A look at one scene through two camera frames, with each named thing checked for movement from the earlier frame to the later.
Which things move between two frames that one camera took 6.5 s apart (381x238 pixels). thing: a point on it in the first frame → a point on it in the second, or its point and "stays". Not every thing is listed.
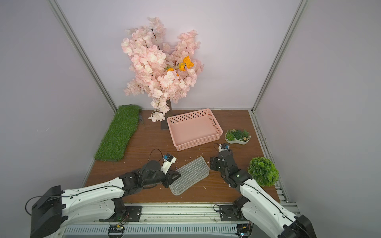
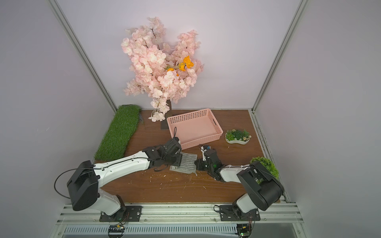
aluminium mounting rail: [178, 213] stays
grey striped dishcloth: [191, 175] → [187, 165]
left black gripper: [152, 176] → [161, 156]
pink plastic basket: [192, 128] stays
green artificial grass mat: [113, 145] stays
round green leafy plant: [263, 171] stays
